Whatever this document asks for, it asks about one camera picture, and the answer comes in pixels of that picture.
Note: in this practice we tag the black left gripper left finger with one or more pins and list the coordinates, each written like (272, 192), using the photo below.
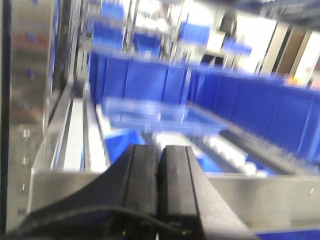
(120, 204)

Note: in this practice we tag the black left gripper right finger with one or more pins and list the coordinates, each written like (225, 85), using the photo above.
(190, 203)

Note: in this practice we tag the blue plastic tray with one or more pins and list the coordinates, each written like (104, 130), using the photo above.
(152, 116)

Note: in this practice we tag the steel shelf rack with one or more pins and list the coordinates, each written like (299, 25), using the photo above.
(54, 138)

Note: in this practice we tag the large blue bin row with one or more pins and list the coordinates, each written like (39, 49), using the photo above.
(286, 116)

